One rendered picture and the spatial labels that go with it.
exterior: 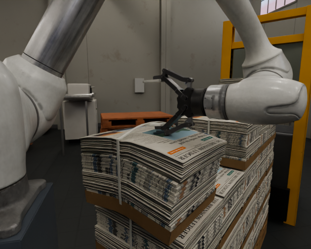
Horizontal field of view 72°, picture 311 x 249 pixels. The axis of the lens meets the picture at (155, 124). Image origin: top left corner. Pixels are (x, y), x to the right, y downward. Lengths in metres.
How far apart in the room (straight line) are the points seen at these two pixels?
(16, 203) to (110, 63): 6.76
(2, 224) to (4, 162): 0.09
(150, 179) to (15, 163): 0.29
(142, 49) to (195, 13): 2.15
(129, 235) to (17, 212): 0.43
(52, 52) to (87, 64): 6.54
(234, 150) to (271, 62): 0.57
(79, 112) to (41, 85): 4.44
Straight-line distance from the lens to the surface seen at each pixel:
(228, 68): 2.26
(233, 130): 1.07
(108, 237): 0.86
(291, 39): 2.19
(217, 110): 0.54
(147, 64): 7.23
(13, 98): 0.43
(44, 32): 0.59
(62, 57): 0.59
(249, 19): 0.61
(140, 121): 3.09
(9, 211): 0.44
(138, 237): 0.75
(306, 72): 2.13
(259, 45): 0.64
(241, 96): 0.51
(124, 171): 0.62
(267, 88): 0.50
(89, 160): 0.74
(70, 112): 5.01
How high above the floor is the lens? 1.21
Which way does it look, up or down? 10 degrees down
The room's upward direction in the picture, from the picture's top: straight up
